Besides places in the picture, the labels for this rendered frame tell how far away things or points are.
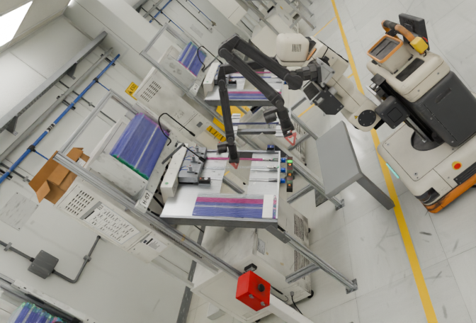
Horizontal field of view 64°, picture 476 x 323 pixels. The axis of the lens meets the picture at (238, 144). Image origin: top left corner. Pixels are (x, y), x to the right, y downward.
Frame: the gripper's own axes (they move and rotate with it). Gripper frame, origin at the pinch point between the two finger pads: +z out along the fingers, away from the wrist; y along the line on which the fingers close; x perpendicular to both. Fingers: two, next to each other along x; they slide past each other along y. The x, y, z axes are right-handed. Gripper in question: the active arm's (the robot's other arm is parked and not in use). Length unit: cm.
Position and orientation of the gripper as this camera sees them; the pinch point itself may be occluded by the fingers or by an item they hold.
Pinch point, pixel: (236, 167)
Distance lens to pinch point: 264.3
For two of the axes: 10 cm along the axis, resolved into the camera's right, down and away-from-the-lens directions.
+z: 1.5, 8.1, 5.6
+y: -1.1, 5.8, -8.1
